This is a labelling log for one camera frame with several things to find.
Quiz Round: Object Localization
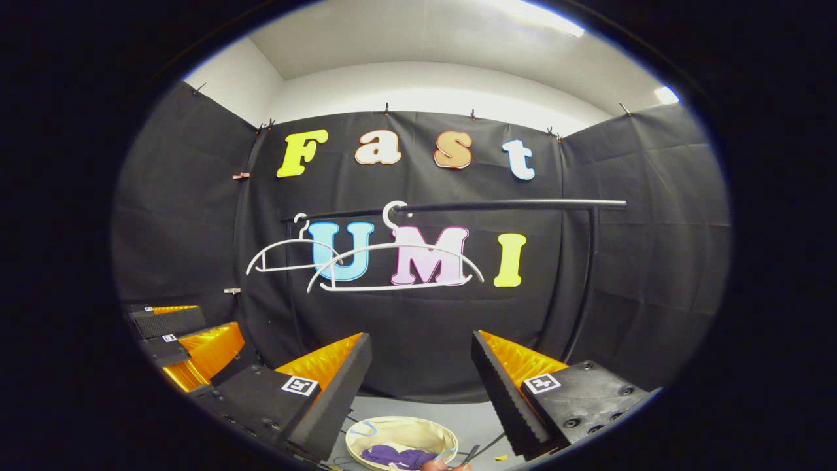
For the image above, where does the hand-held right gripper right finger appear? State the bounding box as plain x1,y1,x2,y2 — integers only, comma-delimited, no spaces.
471,330,658,461

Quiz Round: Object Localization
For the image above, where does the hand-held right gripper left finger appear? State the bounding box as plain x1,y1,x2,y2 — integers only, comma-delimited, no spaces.
196,332,373,462

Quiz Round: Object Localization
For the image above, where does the beige laundry hamper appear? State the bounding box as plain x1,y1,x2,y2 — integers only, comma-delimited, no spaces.
345,416,460,471

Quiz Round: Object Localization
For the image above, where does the purple jacket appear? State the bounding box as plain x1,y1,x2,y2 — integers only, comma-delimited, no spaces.
362,445,437,470

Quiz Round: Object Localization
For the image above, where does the white plastic hanger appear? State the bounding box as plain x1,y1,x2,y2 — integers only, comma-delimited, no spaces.
246,213,344,275
307,201,485,293

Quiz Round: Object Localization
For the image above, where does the black clothes rack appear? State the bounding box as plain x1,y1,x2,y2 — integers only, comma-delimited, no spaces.
284,199,627,462

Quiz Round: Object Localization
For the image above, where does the row of backdrop clips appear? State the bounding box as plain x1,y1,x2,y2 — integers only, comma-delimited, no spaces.
192,82,634,141

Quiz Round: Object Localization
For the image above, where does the long ceiling light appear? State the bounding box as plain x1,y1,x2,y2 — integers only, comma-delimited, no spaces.
523,0,586,38

